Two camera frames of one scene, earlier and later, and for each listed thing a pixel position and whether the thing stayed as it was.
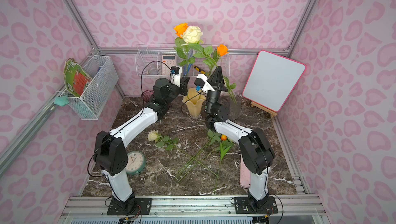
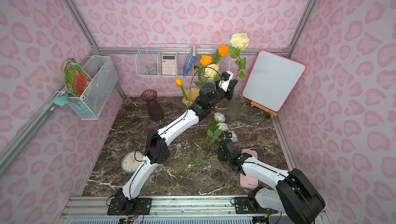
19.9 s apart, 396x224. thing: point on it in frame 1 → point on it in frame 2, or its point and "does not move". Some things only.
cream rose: (170, 144) → (240, 41)
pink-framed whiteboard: (271, 80) does not move
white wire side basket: (91, 105) does not move
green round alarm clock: (136, 162) does not move
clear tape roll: (152, 69) does not move
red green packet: (76, 78) does not move
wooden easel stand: (264, 109) does not move
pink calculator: (168, 61) does not move
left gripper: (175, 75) → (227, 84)
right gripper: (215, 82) → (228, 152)
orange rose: (221, 50) does not move
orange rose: (181, 46) → (205, 61)
